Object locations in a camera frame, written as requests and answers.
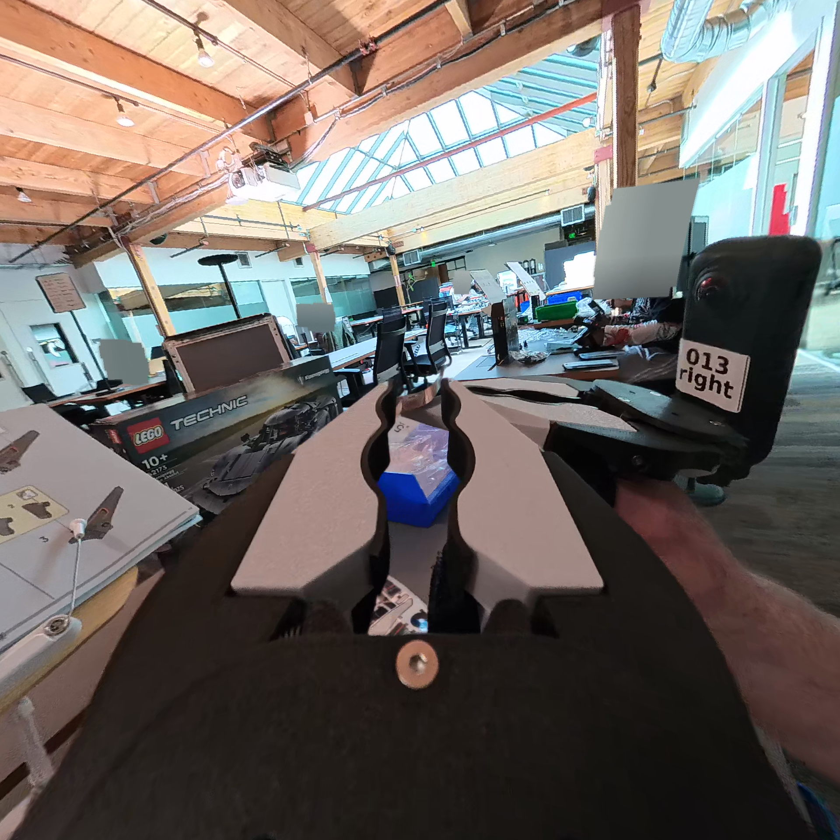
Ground black office chair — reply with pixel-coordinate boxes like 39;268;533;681
413;303;454;378
373;314;409;395

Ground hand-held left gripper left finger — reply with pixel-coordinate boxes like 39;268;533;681
230;379;398;621

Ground white ceiling projector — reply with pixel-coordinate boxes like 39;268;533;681
226;161;301;206

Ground crumpled clear plastic bags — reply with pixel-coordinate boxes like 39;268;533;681
387;420;454;490

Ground black floor lamp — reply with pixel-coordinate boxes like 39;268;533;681
198;252;238;322

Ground person's right forearm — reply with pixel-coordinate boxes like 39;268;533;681
616;482;840;778

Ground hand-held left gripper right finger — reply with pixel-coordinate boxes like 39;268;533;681
441;379;605;621

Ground blue plastic bin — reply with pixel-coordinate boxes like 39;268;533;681
377;469;460;528

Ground black standing card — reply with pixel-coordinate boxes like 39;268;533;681
491;301;519;365

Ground silver ventilation duct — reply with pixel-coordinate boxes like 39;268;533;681
659;0;798;63

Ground lego sticker sheet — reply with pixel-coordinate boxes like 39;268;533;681
369;577;431;636

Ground lego set box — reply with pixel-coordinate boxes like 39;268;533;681
91;357;343;516

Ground lego instruction booklet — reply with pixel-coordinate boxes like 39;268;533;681
0;403;202;647

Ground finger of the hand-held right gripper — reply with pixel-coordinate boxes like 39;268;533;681
497;402;641;454
461;377;585;403

